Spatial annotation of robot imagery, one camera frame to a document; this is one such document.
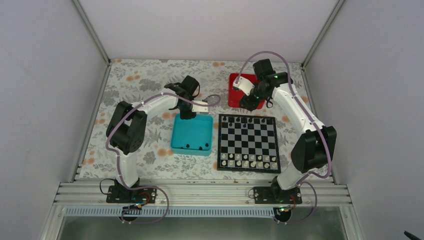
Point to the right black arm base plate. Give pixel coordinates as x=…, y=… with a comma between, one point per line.
x=266, y=195

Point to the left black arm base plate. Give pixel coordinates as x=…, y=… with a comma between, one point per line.
x=122, y=195

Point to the teal plastic tray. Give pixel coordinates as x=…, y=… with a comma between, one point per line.
x=192, y=136

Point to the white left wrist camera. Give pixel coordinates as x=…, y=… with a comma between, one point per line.
x=200, y=107

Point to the black white chess board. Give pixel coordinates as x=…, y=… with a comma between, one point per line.
x=256, y=139

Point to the right aluminium corner post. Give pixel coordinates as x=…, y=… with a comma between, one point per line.
x=322, y=33

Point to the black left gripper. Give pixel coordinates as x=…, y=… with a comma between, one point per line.
x=183, y=116

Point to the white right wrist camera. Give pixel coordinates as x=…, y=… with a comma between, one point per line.
x=243, y=84

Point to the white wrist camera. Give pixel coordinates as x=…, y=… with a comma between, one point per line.
x=243, y=84
x=200, y=107

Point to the aluminium corner frame post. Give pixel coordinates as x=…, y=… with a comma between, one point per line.
x=91, y=30

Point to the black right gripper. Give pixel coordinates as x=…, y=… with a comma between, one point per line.
x=249, y=105

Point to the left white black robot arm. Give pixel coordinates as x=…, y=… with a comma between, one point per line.
x=126, y=130

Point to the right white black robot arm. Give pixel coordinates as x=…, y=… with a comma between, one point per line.
x=313, y=152

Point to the floral patterned table mat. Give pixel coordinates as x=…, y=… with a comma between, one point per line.
x=133, y=80

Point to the white chess pieces row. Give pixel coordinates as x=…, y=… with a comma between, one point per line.
x=248, y=161

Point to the aluminium rail frame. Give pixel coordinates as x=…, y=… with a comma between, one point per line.
x=197, y=198

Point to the red plastic tray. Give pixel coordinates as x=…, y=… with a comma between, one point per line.
x=234, y=96

